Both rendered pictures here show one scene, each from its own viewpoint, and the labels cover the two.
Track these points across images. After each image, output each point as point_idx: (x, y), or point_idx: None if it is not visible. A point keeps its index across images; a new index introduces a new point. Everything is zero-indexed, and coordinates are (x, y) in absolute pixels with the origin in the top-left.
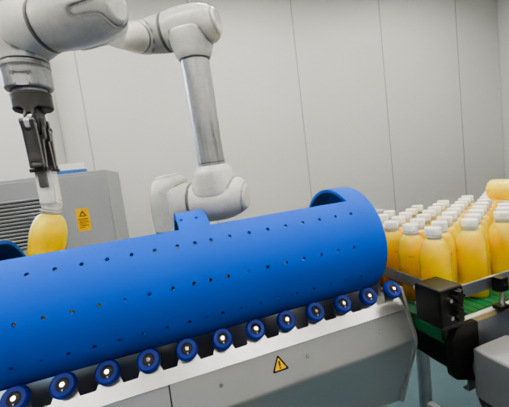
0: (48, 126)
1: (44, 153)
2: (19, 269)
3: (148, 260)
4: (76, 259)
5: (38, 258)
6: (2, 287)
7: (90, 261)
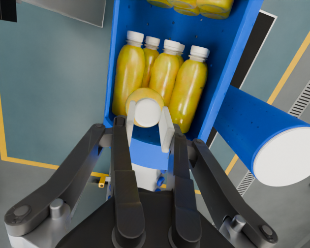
0: (139, 211)
1: (187, 154)
2: (213, 117)
3: (260, 9)
4: (230, 77)
5: (214, 108)
6: (213, 124)
7: (235, 65)
